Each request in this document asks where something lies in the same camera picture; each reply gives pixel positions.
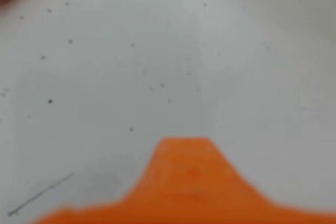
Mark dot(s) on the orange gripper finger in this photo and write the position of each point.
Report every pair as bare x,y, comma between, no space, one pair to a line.
189,182

